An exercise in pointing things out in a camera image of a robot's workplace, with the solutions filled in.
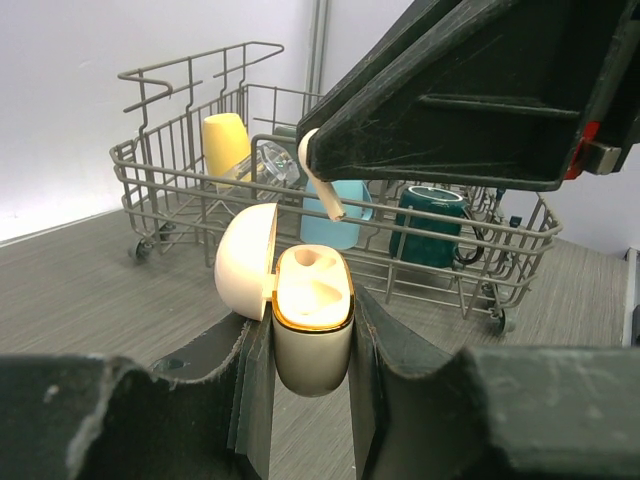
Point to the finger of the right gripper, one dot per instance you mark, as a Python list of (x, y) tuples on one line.
[(487, 93)]

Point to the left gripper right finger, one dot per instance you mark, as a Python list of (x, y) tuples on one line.
[(488, 412)]

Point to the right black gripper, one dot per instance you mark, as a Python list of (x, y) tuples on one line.
[(612, 129)]

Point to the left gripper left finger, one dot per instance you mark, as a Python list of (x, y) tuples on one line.
[(201, 412)]

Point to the beige earbud charging case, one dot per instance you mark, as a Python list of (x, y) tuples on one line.
[(306, 292)]

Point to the beige earbud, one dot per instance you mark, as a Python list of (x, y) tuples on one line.
[(325, 190)]

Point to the dark teal mug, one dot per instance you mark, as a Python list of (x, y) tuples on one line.
[(421, 249)]

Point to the dark grey-green mug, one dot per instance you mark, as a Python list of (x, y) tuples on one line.
[(286, 131)]

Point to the clear glass cup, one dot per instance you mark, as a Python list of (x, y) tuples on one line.
[(275, 167)]

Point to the yellow cup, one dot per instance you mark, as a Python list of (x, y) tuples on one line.
[(225, 143)]

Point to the grey wire dish rack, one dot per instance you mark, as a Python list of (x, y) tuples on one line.
[(170, 199)]

